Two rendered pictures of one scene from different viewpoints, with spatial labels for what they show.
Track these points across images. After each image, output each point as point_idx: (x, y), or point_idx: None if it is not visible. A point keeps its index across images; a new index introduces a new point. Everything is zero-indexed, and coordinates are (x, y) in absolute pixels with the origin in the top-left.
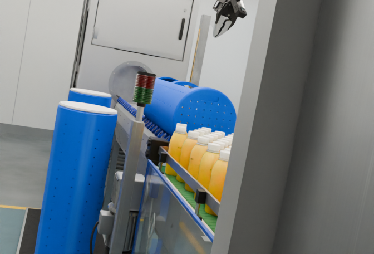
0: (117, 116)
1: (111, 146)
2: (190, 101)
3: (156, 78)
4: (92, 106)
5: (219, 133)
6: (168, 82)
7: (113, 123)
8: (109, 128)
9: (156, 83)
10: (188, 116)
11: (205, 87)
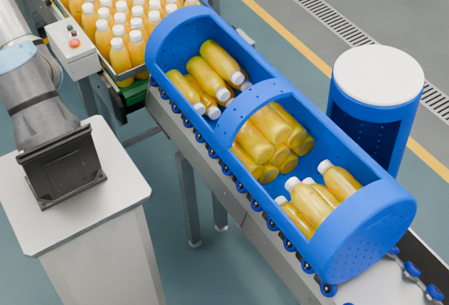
0: (335, 87)
1: (328, 114)
2: (204, 18)
3: (397, 190)
4: (383, 83)
5: (152, 4)
6: (298, 95)
7: (331, 87)
8: (329, 87)
9: (351, 140)
10: (205, 34)
11: (190, 12)
